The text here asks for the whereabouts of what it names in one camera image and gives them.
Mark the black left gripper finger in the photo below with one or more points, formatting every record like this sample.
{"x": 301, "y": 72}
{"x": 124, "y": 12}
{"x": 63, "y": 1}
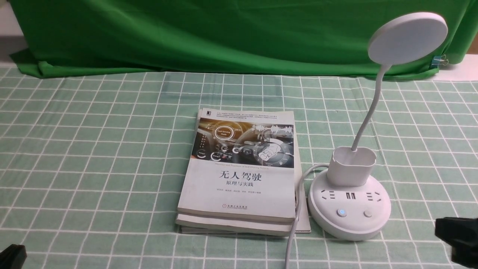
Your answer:
{"x": 13, "y": 257}

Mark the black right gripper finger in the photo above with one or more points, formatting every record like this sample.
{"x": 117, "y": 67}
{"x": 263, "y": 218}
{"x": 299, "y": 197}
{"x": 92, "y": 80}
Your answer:
{"x": 461, "y": 234}

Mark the white desk lamp with sockets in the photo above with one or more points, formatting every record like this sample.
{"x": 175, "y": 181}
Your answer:
{"x": 344, "y": 199}

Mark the green checkered tablecloth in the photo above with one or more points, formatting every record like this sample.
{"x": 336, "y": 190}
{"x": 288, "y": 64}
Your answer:
{"x": 92, "y": 167}

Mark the blue binder clip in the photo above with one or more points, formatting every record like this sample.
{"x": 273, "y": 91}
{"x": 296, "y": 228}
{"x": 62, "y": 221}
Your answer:
{"x": 438, "y": 61}

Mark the green backdrop cloth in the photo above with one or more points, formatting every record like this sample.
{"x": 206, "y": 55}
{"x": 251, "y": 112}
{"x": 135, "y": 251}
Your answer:
{"x": 67, "y": 38}

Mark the top self-driving textbook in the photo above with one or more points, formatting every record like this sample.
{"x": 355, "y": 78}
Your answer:
{"x": 241, "y": 166}

